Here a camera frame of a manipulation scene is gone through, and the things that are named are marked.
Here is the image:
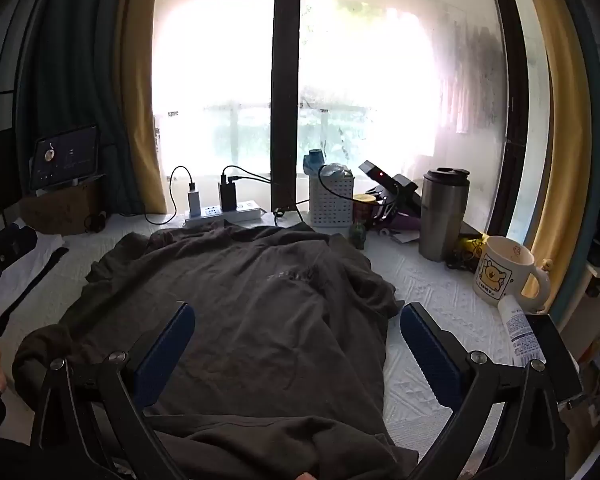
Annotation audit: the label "white bear print mug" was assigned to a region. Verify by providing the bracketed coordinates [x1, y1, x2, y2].
[472, 235, 551, 311]

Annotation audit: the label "dark window post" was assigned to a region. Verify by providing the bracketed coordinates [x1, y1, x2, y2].
[270, 0, 303, 213]

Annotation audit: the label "black strap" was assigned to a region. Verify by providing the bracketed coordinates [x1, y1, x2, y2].
[0, 247, 70, 341]

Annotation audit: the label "white perforated basket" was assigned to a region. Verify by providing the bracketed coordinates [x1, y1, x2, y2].
[308, 172, 356, 228]

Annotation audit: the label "short black cable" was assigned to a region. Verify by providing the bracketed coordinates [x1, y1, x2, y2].
[222, 164, 273, 186]

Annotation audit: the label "black charger cable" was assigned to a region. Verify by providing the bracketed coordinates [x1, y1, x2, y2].
[142, 165, 197, 226]

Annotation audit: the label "jar with yellow lid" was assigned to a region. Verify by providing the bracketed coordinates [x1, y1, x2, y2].
[352, 193, 378, 223]

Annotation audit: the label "white shelf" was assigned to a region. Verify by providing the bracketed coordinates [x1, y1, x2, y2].
[555, 250, 600, 441]

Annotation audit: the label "white power strip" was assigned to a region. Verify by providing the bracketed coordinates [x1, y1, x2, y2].
[182, 200, 263, 228]

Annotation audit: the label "purple item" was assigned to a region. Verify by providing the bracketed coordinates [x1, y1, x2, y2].
[380, 212, 423, 233]

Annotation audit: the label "black earphones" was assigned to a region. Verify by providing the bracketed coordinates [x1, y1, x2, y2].
[82, 210, 108, 235]

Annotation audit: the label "steel tumbler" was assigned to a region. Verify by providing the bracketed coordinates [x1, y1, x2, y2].
[419, 166, 471, 262]

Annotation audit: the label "dark grey t-shirt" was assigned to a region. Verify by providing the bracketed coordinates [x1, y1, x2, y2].
[12, 220, 421, 480]

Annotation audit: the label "white cloth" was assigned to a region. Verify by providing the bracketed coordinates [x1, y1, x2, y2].
[0, 232, 66, 311]

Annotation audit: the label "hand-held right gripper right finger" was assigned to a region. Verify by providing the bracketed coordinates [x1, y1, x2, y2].
[400, 302, 571, 480]

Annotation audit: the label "white tube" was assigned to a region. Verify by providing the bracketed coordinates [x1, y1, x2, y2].
[497, 295, 546, 368]

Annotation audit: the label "long black cable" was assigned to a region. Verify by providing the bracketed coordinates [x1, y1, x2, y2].
[272, 162, 356, 223]

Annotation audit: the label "dark window frame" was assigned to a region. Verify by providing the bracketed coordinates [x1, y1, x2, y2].
[485, 0, 531, 241]

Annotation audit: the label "brown cardboard box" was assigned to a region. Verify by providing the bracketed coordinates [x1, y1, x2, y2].
[19, 180, 106, 236]

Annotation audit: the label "yellow packet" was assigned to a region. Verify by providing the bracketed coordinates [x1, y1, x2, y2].
[452, 235, 486, 261]

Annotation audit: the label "black device with red light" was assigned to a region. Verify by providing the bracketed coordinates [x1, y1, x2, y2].
[358, 160, 423, 221]

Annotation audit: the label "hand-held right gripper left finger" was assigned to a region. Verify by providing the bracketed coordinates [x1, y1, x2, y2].
[27, 300, 197, 480]

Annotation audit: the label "yellow curtain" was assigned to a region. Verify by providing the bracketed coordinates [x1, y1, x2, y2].
[517, 0, 581, 301]
[115, 0, 168, 216]

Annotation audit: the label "black tablet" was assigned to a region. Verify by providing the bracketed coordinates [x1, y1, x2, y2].
[30, 125, 103, 193]

